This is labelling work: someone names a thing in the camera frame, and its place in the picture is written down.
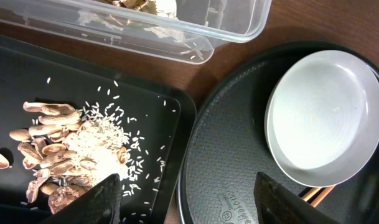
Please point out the clear plastic bin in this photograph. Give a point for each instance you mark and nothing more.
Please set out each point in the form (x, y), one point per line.
(206, 25)

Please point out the wooden chopstick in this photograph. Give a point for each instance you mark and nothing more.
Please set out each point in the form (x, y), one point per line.
(310, 193)
(321, 195)

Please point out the round black tray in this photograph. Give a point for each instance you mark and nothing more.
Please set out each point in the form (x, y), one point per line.
(228, 148)

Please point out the pale green plate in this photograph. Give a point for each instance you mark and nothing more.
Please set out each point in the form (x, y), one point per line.
(322, 118)

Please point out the brown food wrapper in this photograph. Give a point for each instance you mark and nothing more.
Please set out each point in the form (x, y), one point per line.
(137, 5)

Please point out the crumpled white tissue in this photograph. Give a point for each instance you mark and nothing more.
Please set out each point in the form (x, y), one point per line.
(164, 8)

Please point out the rectangular black tray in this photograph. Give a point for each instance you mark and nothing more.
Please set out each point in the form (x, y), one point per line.
(158, 116)

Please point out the food scraps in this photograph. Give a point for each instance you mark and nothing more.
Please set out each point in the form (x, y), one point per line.
(70, 150)

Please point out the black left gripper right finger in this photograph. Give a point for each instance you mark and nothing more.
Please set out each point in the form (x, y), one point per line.
(277, 205)

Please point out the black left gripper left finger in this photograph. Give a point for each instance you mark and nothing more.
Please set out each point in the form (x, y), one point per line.
(100, 205)

